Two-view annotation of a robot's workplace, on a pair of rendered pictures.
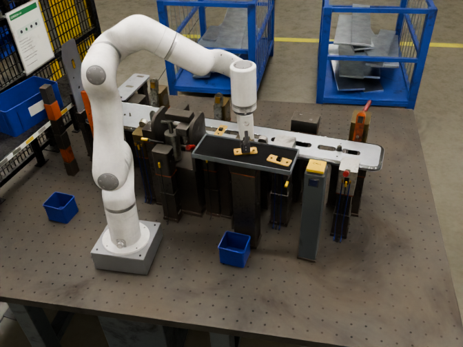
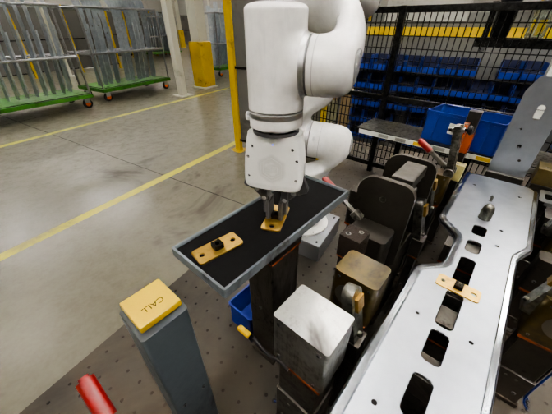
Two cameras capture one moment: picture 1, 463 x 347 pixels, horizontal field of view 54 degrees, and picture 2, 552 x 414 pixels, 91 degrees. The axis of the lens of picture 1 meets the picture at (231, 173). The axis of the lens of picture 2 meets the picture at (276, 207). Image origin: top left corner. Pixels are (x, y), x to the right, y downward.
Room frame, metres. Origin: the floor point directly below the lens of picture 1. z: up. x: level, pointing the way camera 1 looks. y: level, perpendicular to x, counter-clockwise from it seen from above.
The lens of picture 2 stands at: (1.49, -0.46, 1.48)
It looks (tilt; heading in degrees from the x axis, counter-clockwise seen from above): 34 degrees down; 109
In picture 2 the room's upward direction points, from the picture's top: straight up
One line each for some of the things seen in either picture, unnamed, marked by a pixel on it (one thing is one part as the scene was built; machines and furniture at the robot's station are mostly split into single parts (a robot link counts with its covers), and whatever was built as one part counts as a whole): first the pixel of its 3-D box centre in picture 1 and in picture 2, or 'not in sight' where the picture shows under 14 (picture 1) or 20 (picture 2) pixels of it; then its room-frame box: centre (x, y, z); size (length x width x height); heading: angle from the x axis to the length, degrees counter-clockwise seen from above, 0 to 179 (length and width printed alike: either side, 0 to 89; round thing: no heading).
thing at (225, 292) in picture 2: (245, 153); (273, 218); (1.34, -0.05, 1.16); 0.37 x 0.14 x 0.02; 69
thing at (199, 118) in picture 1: (183, 162); (380, 242); (1.58, 0.21, 0.94); 0.18 x 0.13 x 0.49; 69
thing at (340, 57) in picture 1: (365, 38); not in sight; (3.89, -1.26, 0.47); 1.20 x 0.80 x 0.95; 169
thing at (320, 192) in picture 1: (311, 215); (182, 381); (1.24, -0.30, 0.92); 0.08 x 0.08 x 0.44; 69
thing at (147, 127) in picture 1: (157, 165); not in sight; (1.62, 0.33, 0.91); 0.07 x 0.05 x 0.42; 159
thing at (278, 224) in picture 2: (245, 150); (275, 215); (1.35, -0.05, 1.17); 0.08 x 0.04 x 0.01; 94
